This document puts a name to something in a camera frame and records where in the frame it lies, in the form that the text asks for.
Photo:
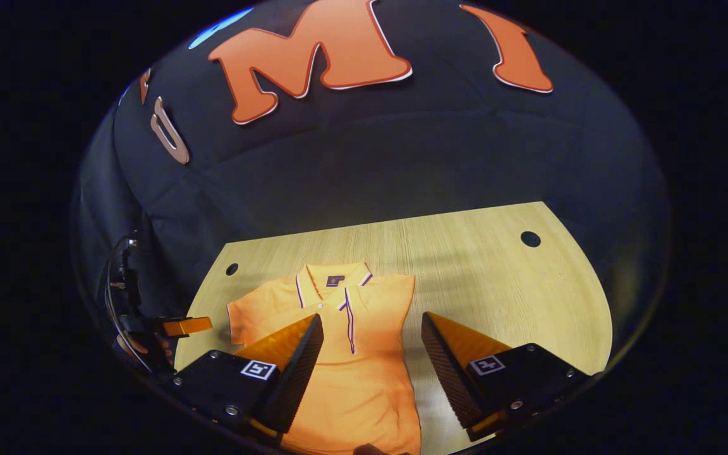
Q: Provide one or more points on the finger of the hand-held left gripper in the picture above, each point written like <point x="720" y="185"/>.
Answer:
<point x="188" y="326"/>

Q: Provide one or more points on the orange T-shirt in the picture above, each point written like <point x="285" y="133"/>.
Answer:
<point x="357" y="379"/>

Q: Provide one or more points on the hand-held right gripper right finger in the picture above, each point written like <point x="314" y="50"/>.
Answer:
<point x="449" y="373"/>

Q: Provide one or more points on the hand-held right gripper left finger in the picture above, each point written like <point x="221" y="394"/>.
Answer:
<point x="297" y="373"/>

